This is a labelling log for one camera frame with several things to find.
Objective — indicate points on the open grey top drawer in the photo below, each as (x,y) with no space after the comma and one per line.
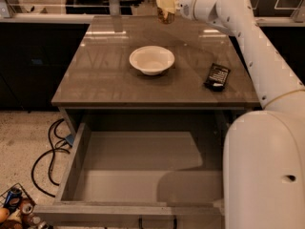
(116,177)

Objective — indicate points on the black snack bag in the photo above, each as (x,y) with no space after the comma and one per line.
(217,78)

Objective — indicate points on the black drawer handle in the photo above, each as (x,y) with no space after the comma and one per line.
(158,223)

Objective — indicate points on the wire basket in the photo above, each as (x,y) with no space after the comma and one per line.
(17,210)

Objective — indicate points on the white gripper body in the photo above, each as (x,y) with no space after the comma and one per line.
(188,4)

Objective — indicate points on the blue pepsi can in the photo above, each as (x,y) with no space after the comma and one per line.
(13,199)

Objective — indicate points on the white paper bowl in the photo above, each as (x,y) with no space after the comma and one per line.
(151,60)

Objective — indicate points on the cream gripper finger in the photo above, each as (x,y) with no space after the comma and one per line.
(167,5)

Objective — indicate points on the orange soda can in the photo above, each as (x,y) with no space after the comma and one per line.
(164,17)

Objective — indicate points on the brown can in basket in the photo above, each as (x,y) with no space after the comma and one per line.
(31,219)
(26,206)

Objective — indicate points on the orange fruit in basket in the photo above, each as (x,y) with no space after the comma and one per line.
(4,214)

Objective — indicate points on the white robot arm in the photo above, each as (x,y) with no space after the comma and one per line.
(264,151)

